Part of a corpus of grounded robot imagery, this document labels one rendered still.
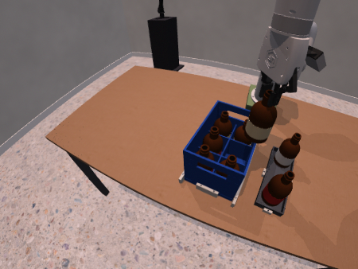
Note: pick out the blue plastic bottle crate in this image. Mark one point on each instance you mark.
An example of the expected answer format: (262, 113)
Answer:
(227, 187)

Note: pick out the brown glass bottle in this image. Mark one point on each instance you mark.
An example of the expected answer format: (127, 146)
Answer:
(239, 134)
(204, 151)
(231, 162)
(224, 124)
(214, 140)
(278, 188)
(260, 120)
(288, 151)

